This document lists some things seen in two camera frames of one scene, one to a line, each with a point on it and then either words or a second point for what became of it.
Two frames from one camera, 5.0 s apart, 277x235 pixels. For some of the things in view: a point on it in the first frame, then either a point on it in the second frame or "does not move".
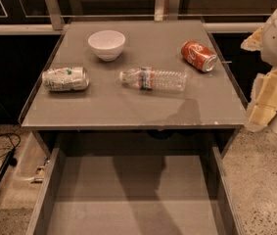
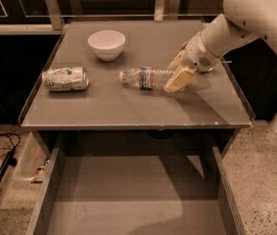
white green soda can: (66, 78) does not move
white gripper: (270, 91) to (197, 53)
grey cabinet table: (136, 74) does not move
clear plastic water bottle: (149, 78) does not move
